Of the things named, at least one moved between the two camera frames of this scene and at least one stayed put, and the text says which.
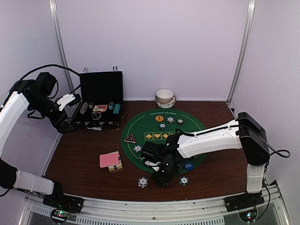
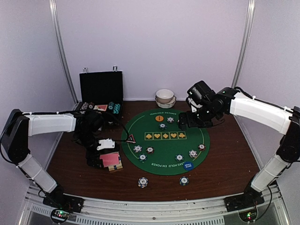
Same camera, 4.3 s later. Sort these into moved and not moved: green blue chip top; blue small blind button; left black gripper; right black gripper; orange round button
Moved: right black gripper; left black gripper
Not moved: green blue chip top; orange round button; blue small blind button
